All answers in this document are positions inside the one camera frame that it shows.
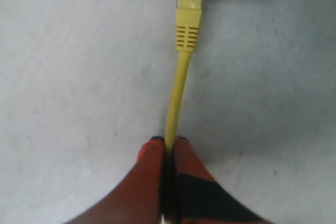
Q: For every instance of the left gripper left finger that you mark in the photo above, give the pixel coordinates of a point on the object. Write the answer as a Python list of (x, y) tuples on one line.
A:
[(137, 198)]

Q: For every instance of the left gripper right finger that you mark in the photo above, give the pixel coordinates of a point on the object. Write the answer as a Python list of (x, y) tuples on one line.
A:
[(199, 197)]

